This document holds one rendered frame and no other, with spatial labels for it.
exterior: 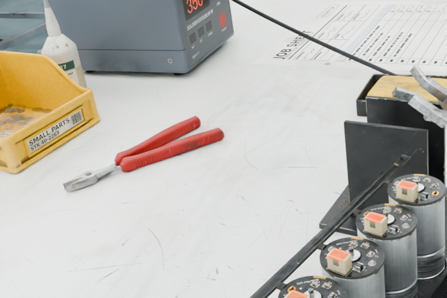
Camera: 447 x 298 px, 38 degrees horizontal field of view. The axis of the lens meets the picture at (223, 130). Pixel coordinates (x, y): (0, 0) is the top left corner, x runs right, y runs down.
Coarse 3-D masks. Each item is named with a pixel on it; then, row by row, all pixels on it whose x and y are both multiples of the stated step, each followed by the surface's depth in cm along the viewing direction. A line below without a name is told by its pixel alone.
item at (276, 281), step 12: (408, 156) 31; (396, 168) 31; (384, 180) 30; (372, 192) 29; (348, 204) 28; (360, 204) 28; (336, 216) 28; (348, 216) 28; (324, 228) 27; (336, 228) 27; (312, 240) 27; (324, 240) 26; (300, 252) 26; (312, 252) 26; (288, 264) 25; (300, 264) 25; (276, 276) 25; (288, 276) 25; (264, 288) 24; (276, 288) 24
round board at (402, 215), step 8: (368, 208) 28; (376, 208) 28; (384, 208) 28; (392, 208) 28; (400, 208) 28; (360, 216) 28; (400, 216) 27; (408, 216) 27; (360, 224) 27; (392, 224) 27; (400, 224) 27; (416, 224) 27; (368, 232) 26; (392, 232) 26; (400, 232) 26; (408, 232) 26
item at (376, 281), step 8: (352, 256) 25; (360, 256) 25; (376, 272) 24; (336, 280) 25; (344, 280) 24; (352, 280) 24; (360, 280) 24; (368, 280) 24; (376, 280) 25; (344, 288) 25; (352, 288) 24; (360, 288) 24; (368, 288) 24; (376, 288) 25; (384, 288) 26; (352, 296) 25; (360, 296) 25; (368, 296) 25; (376, 296) 25; (384, 296) 26
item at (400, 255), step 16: (384, 240) 26; (400, 240) 26; (384, 256) 26; (400, 256) 26; (416, 256) 27; (384, 272) 27; (400, 272) 27; (416, 272) 28; (400, 288) 27; (416, 288) 28
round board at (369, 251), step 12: (336, 240) 26; (348, 240) 26; (360, 240) 26; (324, 252) 26; (360, 252) 25; (372, 252) 25; (324, 264) 25; (360, 264) 24; (336, 276) 24; (348, 276) 24; (360, 276) 24
